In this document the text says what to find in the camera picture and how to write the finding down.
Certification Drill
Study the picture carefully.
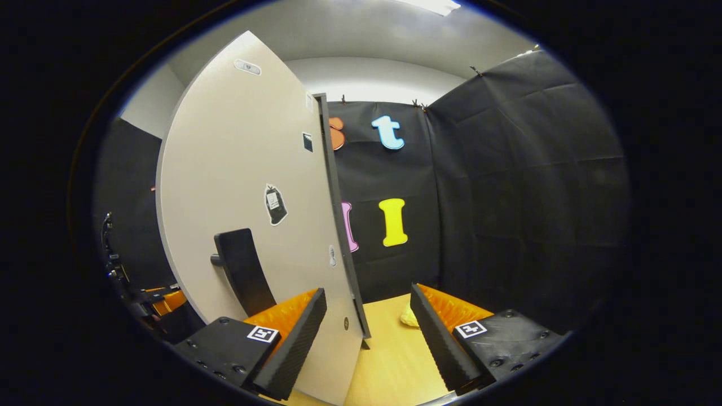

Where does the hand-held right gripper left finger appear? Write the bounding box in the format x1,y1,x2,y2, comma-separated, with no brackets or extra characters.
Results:
172,288,328,400

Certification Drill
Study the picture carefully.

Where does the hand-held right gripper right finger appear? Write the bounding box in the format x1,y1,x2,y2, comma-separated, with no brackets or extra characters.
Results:
410,283,566,395

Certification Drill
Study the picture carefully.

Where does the black door handle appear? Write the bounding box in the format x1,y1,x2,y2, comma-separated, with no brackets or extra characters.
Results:
210,228,278,318

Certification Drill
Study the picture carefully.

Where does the beige cabinet door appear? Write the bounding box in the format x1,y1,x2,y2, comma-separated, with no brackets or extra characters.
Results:
155,31,371,405

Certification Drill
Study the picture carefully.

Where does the black backdrop cloth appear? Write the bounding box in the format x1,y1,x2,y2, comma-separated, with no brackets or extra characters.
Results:
93,50,629,339

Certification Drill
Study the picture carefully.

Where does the long ceiling light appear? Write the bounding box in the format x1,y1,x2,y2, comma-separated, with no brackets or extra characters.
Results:
395,0,462,16

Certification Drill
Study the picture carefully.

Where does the black cable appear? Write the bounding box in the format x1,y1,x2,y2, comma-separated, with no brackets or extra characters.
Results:
100,213,116,266

